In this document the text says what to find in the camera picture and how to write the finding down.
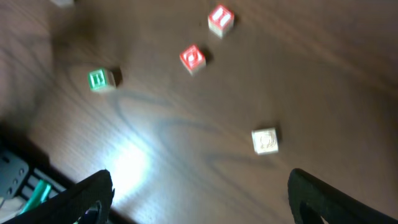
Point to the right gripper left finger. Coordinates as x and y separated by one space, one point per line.
67 207

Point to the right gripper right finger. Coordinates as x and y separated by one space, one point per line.
312 200

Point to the red letter I block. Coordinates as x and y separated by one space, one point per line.
220 20

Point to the plain wooden block near right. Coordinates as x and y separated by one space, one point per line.
265 141

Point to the green letter B block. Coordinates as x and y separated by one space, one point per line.
101 80

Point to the red apple picture block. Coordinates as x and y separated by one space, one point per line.
193 59

